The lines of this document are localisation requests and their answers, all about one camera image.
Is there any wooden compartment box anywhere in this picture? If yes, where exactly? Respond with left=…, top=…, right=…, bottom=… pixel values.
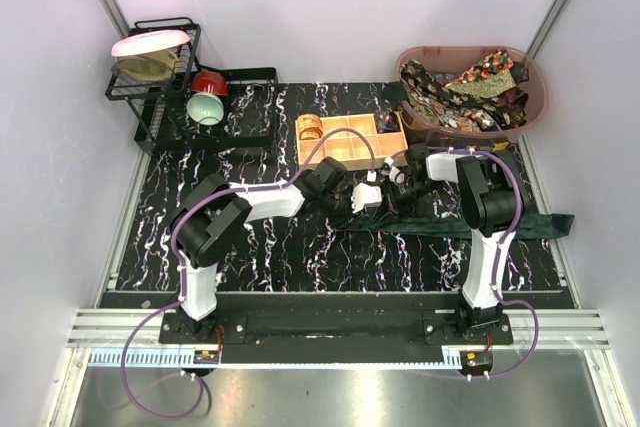
left=295, top=113, right=408, bottom=171

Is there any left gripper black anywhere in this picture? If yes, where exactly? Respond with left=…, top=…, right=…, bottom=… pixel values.
left=319, top=185, right=365, bottom=231

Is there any purple cable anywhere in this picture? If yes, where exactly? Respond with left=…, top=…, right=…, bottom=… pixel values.
left=387, top=146, right=540, bottom=379
left=121, top=129, right=379, bottom=421

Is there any dark green fern tie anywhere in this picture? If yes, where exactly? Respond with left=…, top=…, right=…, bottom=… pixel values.
left=344, top=212, right=576, bottom=239

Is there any red bowl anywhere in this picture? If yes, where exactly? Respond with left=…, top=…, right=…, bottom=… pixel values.
left=191, top=71, right=229, bottom=96

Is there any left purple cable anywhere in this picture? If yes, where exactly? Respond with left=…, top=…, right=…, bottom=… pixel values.
left=121, top=129, right=379, bottom=421

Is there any black wire dish rack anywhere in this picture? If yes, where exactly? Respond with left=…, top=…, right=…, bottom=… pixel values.
left=105, top=17, right=280, bottom=156

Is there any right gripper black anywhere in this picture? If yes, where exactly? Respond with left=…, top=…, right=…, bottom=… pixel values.
left=370, top=177, right=440, bottom=230

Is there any pink plate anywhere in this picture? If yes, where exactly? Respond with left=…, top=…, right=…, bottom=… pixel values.
left=111, top=29, right=190, bottom=58

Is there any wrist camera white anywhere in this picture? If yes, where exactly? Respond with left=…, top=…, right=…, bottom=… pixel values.
left=381, top=157, right=405, bottom=185
left=351, top=183, right=382, bottom=214

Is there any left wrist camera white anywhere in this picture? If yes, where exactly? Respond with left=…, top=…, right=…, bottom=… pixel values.
left=351, top=183, right=382, bottom=214

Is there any light green bowl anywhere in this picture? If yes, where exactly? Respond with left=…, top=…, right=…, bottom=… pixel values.
left=186, top=92, right=224, bottom=126

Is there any rolled orange tie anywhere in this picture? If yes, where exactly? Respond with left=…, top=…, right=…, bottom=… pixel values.
left=297, top=114, right=323, bottom=141

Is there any rolled dark patterned tie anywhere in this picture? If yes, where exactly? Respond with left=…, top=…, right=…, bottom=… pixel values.
left=374, top=111, right=400, bottom=135

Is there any pile of patterned ties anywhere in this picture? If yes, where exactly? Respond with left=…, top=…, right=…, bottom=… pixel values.
left=400, top=48, right=529, bottom=133

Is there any aluminium rail frame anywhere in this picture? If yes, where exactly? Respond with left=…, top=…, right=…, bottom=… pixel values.
left=67, top=309, right=609, bottom=370

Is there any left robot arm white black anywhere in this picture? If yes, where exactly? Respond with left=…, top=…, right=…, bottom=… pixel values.
left=170, top=157, right=353, bottom=343

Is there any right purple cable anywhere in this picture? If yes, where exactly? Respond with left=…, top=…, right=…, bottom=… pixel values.
left=387, top=146, right=540, bottom=379

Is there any brown plastic basket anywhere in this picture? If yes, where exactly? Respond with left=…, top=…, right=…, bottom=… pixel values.
left=396, top=46, right=549, bottom=149

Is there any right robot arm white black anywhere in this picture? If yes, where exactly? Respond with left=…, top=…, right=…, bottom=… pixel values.
left=384, top=145, right=529, bottom=344

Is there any blue yellow small box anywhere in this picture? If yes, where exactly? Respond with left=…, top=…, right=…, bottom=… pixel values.
left=467, top=142, right=511, bottom=152

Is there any black marble pattern mat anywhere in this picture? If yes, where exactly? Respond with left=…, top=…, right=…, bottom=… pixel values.
left=97, top=81, right=581, bottom=311

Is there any beige plate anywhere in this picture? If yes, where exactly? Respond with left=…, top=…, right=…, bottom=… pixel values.
left=111, top=49, right=179, bottom=82

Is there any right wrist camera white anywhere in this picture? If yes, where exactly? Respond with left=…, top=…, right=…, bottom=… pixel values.
left=381, top=157, right=405, bottom=185

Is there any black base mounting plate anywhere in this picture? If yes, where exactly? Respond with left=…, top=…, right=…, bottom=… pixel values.
left=159, top=292, right=513, bottom=346

